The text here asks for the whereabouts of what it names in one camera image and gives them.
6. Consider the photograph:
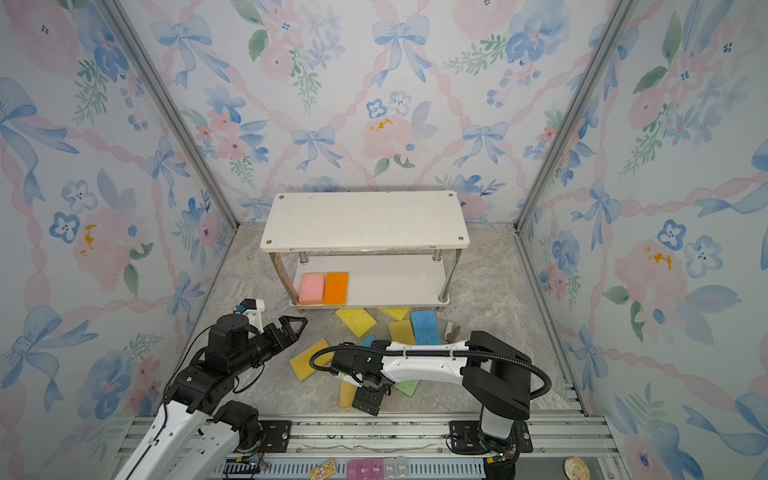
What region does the yellow sponge bottom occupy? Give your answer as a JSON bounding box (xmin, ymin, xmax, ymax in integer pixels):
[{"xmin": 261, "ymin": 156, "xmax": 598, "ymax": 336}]
[{"xmin": 339, "ymin": 381, "xmax": 358, "ymax": 409}]

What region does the yellow sponge upper right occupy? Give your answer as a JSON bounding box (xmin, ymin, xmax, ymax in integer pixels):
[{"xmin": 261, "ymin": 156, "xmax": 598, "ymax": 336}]
[{"xmin": 379, "ymin": 308, "xmax": 410, "ymax": 321}]

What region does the white two-tier shelf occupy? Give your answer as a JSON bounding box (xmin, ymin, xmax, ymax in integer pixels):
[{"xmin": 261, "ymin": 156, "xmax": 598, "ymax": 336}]
[{"xmin": 260, "ymin": 191, "xmax": 470, "ymax": 309}]

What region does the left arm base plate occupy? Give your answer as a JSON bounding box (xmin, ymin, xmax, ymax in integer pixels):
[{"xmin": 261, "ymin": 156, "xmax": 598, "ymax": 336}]
[{"xmin": 236, "ymin": 420, "xmax": 293, "ymax": 454}]

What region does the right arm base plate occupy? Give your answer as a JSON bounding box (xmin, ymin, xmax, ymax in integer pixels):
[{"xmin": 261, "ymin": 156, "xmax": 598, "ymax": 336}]
[{"xmin": 445, "ymin": 420, "xmax": 533, "ymax": 455}]

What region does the blue sponge centre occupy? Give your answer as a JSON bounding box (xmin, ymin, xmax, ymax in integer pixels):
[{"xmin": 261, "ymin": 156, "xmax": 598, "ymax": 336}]
[{"xmin": 360, "ymin": 335, "xmax": 376, "ymax": 347}]

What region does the pink plastic box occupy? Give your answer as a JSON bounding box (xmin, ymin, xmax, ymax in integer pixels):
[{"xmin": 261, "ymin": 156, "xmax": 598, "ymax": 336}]
[{"xmin": 346, "ymin": 458, "xmax": 384, "ymax": 480}]

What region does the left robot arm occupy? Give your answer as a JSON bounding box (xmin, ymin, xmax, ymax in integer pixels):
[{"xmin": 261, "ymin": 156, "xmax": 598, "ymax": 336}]
[{"xmin": 116, "ymin": 313, "xmax": 308, "ymax": 479}]

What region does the round patterned disc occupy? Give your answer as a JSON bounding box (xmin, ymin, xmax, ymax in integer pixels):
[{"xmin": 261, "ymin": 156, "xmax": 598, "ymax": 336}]
[{"xmin": 564, "ymin": 457, "xmax": 591, "ymax": 480}]

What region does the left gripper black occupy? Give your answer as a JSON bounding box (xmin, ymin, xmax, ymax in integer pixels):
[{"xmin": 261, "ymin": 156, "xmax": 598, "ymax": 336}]
[{"xmin": 234, "ymin": 313, "xmax": 307, "ymax": 375}]

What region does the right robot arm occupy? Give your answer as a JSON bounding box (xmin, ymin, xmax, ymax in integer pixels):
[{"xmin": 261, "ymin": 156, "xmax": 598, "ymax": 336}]
[{"xmin": 310, "ymin": 331, "xmax": 534, "ymax": 453}]

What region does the yellow sponge under orange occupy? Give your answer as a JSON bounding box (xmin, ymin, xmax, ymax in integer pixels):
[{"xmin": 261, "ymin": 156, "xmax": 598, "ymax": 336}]
[{"xmin": 289, "ymin": 339, "xmax": 333, "ymax": 382}]

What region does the yellow patterned card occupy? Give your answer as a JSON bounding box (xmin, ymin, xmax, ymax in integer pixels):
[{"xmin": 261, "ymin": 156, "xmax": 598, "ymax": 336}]
[{"xmin": 309, "ymin": 459, "xmax": 338, "ymax": 480}]

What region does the green sponge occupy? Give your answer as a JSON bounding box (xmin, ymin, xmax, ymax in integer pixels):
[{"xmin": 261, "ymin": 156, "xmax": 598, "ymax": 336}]
[{"xmin": 394, "ymin": 380, "xmax": 419, "ymax": 397}]

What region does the blue sponge under pink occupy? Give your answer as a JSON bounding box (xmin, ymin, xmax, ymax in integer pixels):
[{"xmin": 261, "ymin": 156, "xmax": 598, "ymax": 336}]
[{"xmin": 411, "ymin": 310, "xmax": 442, "ymax": 346}]

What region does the yellow sponge upper left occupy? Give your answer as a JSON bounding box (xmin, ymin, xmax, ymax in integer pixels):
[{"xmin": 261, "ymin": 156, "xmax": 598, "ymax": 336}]
[{"xmin": 335, "ymin": 308, "xmax": 377, "ymax": 338}]

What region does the clear plastic box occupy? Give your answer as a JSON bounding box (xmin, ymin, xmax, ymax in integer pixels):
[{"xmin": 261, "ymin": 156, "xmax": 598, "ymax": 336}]
[{"xmin": 383, "ymin": 456, "xmax": 410, "ymax": 480}]

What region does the dark yellow sponge centre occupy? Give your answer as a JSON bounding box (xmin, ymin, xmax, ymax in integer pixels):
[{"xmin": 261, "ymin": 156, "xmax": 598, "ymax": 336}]
[{"xmin": 389, "ymin": 320, "xmax": 417, "ymax": 345}]

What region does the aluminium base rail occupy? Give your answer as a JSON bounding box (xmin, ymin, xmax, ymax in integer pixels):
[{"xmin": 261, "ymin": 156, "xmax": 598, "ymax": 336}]
[{"xmin": 107, "ymin": 412, "xmax": 629, "ymax": 479}]

